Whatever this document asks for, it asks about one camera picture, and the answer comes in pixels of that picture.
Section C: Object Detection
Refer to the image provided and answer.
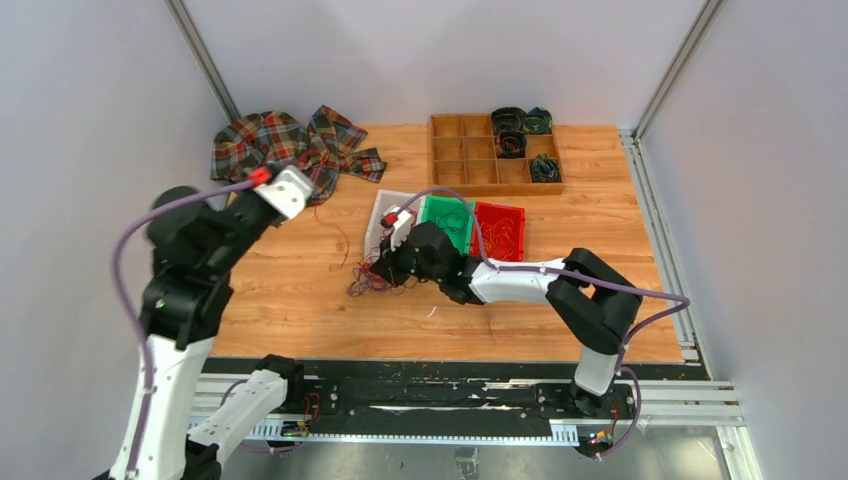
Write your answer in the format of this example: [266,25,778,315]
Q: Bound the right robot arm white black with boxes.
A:
[369,222,643,417]

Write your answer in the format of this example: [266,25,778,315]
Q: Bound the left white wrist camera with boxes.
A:
[253,166,314,221]

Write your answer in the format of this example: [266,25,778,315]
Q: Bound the green plastic bin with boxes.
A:
[419,195,474,254]

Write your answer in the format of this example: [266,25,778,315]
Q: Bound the black rolled belt top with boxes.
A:
[490,106,527,135]

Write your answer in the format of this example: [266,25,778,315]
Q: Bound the black rolled belt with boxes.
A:
[496,130,527,158]
[490,106,527,135]

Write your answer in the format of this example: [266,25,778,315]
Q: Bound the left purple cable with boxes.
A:
[109,166,306,480]

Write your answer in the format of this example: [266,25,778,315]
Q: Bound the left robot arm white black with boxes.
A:
[106,181,312,479]

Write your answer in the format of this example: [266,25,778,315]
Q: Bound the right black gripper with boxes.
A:
[370,232,443,290]

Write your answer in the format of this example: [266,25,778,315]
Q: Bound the blue green rolled belt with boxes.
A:
[523,107,553,135]

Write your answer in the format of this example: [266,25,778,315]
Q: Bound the orange wires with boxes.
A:
[478,211,525,261]

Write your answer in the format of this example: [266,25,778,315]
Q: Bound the red plastic bin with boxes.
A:
[475,202,526,262]

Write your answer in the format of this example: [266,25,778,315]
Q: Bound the plaid cloth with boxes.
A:
[210,105,387,206]

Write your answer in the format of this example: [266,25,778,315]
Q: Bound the white plastic bin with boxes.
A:
[363,189,414,262]

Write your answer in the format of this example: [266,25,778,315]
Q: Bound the wooden compartment tray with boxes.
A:
[428,114,565,197]

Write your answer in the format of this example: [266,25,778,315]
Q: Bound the red wire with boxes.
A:
[298,148,352,270]

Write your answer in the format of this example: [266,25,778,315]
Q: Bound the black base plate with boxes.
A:
[198,357,637,439]

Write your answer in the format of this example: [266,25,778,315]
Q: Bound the black rolled belt middle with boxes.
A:
[496,130,527,158]

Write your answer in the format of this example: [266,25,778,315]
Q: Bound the green rolled belt lower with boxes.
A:
[529,154,562,183]

